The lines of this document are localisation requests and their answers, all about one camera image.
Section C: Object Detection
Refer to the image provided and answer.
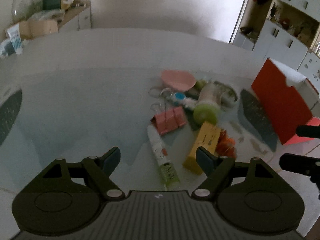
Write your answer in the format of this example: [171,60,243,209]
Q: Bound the blue white round keychain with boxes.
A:
[171,92,186,105]

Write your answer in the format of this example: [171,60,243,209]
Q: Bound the white blue packet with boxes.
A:
[7,23,23,55]

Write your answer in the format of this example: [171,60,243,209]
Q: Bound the white green glue tube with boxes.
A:
[147,124,180,191]

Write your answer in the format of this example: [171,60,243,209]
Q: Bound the brown cardboard box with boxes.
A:
[18,20,59,40]

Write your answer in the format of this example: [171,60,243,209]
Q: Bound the green lidded clear jar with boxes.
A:
[193,82,222,126]

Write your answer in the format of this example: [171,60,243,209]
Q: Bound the white wall cabinet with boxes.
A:
[232,0,320,81]

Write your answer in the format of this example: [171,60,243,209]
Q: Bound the yellow cardboard box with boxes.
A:
[182,121,222,176]

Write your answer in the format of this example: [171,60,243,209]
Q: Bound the green tissue box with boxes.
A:
[42,0,70,10]

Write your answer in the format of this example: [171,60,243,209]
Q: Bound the white wooden sideboard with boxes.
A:
[58,0,92,33]

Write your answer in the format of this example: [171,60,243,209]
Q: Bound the pink heart-shaped dish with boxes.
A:
[161,70,196,92]

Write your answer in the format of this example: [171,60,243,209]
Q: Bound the red white storage box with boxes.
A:
[251,59,319,145]

